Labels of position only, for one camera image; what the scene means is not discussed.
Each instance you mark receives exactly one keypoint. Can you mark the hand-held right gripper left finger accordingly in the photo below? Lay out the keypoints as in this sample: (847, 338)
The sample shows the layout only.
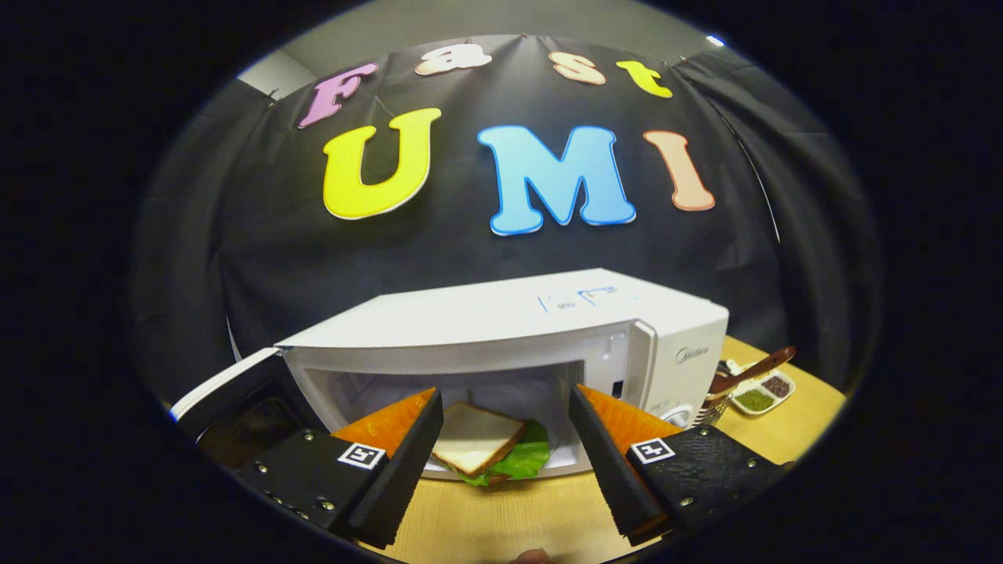
(400, 478)

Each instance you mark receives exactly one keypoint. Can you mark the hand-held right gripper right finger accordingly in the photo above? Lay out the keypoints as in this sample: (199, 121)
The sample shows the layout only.
(607, 470)

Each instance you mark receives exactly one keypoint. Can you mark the lettuce sandwich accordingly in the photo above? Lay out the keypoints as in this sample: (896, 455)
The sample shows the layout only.
(478, 435)

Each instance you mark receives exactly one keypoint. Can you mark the white microwave oven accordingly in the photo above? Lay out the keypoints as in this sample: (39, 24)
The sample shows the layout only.
(486, 321)

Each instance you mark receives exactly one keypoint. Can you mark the white divided grain dish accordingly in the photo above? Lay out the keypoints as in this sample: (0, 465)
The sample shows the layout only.
(756, 399)

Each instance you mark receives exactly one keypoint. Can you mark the brown wooden spoon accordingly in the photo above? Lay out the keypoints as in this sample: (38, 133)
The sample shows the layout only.
(756, 366)

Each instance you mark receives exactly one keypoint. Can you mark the black backdrop cloth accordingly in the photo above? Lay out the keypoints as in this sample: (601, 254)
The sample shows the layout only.
(251, 258)

